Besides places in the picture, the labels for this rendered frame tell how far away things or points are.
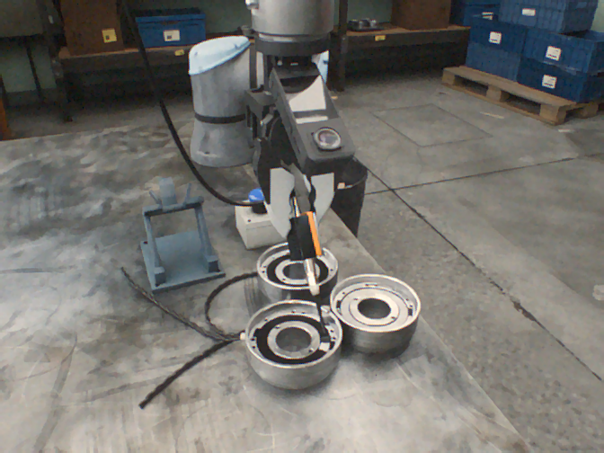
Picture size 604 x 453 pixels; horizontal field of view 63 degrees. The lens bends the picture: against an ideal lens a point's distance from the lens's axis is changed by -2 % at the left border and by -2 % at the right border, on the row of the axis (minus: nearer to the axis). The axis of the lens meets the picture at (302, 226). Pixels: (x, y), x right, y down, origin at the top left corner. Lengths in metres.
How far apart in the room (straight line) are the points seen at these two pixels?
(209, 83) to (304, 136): 0.57
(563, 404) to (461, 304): 0.50
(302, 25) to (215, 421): 0.38
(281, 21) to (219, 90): 0.54
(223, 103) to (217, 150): 0.09
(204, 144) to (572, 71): 3.41
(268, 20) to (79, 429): 0.42
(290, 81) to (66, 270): 0.45
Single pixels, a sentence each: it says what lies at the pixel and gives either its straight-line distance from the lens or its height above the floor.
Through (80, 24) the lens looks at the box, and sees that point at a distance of 3.95.
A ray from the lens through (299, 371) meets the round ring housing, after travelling 0.52.
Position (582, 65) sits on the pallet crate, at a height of 0.41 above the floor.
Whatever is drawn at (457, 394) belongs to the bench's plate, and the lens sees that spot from 0.57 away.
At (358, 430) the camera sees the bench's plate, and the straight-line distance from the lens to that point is 0.52.
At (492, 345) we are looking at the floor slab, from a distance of 1.85.
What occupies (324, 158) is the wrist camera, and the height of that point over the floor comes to 1.05.
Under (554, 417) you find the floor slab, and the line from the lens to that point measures 1.70.
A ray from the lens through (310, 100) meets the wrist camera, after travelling 0.46.
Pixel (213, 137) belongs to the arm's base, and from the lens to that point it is 1.02.
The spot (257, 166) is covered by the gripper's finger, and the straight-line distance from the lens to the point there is 0.50.
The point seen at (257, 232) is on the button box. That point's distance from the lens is 0.74.
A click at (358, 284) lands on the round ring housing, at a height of 0.83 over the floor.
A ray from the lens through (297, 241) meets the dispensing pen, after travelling 0.54.
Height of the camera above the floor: 1.22
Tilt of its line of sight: 31 degrees down
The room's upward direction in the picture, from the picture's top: straight up
